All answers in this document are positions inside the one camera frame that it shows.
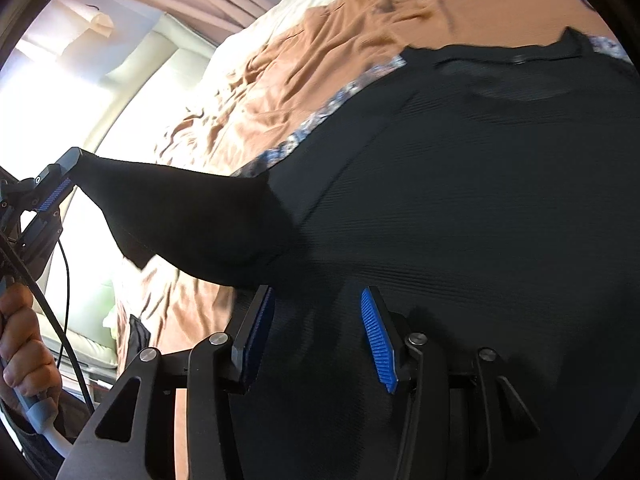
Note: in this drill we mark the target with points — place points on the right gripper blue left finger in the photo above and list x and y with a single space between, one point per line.
250 338

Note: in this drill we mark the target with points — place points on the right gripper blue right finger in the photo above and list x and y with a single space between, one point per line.
387 348

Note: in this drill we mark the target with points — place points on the black t-shirt with patterned trim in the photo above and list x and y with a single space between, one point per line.
492 196

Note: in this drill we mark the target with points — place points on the person's left hand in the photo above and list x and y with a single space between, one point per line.
28 367

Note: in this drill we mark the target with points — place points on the black folded garment at left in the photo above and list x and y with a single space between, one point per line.
138 339

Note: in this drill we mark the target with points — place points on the cream padded headboard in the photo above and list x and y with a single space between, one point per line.
88 278

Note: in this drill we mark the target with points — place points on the brown fleece blanket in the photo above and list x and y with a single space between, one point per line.
296 63

